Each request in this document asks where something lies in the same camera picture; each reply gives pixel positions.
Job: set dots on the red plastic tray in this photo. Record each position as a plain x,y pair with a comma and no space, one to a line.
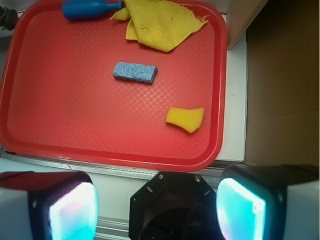
59,98

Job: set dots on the black octagonal mount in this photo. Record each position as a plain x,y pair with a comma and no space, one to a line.
174,206

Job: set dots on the yellow sponge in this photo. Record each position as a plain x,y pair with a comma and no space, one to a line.
187,119

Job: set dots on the aluminium rail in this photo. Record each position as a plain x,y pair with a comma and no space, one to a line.
112,229

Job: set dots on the blue sponge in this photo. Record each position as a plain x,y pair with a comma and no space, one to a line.
135,72

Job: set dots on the dark knob object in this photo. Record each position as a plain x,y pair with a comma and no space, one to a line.
8,18

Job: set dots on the yellow cloth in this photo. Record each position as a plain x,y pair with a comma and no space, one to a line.
158,24

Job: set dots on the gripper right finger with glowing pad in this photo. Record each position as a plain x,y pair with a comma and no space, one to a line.
276,202

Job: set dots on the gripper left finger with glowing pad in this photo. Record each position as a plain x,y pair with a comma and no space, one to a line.
48,206

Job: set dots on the blue plastic bottle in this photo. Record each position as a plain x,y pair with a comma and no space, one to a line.
86,9

